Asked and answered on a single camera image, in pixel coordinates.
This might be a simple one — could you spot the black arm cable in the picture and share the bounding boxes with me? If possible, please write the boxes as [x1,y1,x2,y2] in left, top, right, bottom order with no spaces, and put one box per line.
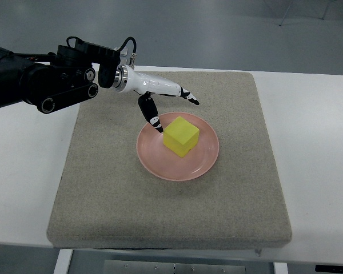
[114,37,138,67]

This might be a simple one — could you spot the chair legs in background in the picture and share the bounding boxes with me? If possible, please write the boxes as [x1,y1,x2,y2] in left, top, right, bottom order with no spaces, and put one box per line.
[278,0,338,26]

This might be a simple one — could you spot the black label on frame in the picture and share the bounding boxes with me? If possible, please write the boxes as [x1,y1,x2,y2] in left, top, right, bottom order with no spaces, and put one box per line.
[315,265,343,273]

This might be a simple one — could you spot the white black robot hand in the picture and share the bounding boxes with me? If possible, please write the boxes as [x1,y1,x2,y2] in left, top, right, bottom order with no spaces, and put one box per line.
[112,65,199,133]

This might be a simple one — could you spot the beige fabric cushion mat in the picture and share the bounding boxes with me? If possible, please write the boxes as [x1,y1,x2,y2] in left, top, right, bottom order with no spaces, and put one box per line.
[47,71,292,250]

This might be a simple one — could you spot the pink plate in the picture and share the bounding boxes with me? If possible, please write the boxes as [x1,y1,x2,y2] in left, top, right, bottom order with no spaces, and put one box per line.
[136,112,220,182]

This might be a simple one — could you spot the yellow foam block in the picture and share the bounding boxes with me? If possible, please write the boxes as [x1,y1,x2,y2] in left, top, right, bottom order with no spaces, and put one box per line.
[163,116,200,158]

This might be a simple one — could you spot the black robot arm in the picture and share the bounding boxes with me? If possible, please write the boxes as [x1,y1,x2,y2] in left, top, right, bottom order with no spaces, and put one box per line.
[0,38,120,114]

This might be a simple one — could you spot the white table frame leg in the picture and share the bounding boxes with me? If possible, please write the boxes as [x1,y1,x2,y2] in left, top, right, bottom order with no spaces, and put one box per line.
[53,249,73,274]

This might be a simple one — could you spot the grey metal base plate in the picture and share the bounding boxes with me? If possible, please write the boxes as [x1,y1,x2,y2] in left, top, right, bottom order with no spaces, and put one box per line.
[103,260,246,274]

